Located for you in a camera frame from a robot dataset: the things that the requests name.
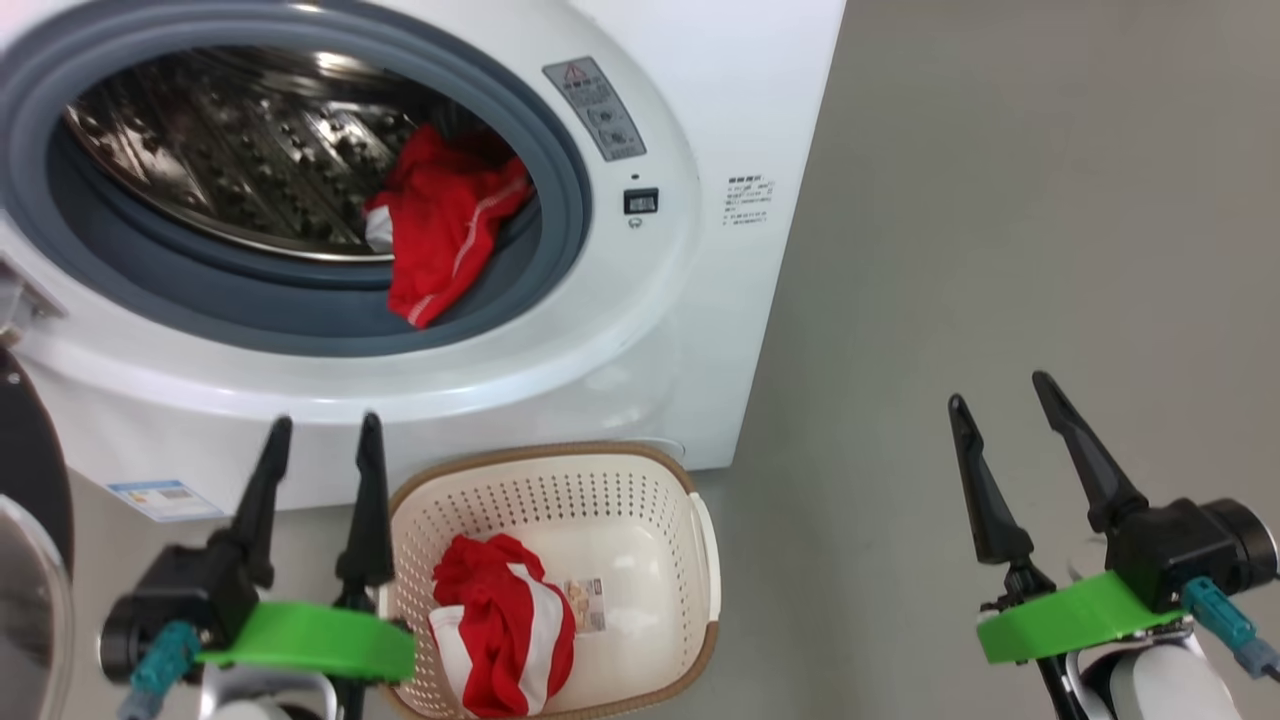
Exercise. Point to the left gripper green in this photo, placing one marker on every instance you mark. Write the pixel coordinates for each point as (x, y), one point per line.
(320, 640)

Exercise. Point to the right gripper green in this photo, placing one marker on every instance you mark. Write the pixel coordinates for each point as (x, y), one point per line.
(1070, 615)

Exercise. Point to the red and white shirt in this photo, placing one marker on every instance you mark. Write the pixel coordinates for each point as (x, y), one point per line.
(500, 620)

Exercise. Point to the black round glass washer door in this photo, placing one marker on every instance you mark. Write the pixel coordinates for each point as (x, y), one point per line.
(35, 450)

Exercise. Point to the red shorts with white stitching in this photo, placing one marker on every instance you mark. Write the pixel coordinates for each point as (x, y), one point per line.
(440, 230)

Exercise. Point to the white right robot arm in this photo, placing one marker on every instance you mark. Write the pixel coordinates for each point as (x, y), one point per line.
(1160, 690)

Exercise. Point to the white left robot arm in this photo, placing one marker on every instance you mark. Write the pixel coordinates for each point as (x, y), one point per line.
(260, 700)

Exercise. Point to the product label sticker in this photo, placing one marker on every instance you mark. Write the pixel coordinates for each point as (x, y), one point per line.
(587, 605)

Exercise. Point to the cream perforated laundry basket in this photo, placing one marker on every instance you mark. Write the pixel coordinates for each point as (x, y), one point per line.
(620, 520)

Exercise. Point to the white front-load washing machine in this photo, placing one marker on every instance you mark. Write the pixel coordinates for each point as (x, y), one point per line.
(700, 350)

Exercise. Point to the steel washer drum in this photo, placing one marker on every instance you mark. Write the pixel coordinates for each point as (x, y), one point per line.
(230, 150)

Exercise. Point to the blue energy label sticker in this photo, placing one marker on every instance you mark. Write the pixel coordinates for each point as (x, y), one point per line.
(165, 500)

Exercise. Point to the round white filter cover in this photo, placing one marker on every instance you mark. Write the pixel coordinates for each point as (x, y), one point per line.
(668, 448)

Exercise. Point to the grey warning sticker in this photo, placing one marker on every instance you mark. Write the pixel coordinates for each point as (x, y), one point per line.
(595, 110)

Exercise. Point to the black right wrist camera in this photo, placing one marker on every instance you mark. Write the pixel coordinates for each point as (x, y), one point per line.
(1190, 545)

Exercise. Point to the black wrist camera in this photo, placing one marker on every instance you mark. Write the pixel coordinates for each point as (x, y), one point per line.
(1190, 545)
(180, 600)

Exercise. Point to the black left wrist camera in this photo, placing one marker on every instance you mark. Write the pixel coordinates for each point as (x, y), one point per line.
(180, 600)

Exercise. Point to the teal left camera connector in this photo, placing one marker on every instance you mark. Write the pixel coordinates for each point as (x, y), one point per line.
(160, 660)

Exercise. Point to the teal camera connector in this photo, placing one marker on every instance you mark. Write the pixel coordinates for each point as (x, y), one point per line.
(160, 660)
(1225, 620)

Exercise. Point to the teal right camera connector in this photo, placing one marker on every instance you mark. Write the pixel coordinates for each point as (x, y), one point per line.
(1225, 620)

